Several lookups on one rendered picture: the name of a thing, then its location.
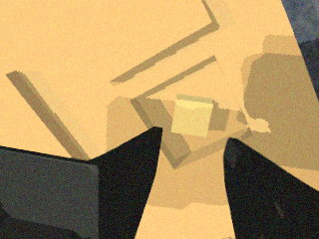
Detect tan square board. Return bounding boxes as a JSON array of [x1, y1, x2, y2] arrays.
[[0, 0, 319, 239]]

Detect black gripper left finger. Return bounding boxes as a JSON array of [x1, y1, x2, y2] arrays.
[[0, 126, 162, 239]]

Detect yellow block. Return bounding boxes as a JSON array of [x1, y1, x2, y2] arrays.
[[171, 94, 213, 137]]

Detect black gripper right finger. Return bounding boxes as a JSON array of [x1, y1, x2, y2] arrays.
[[222, 137, 319, 239]]

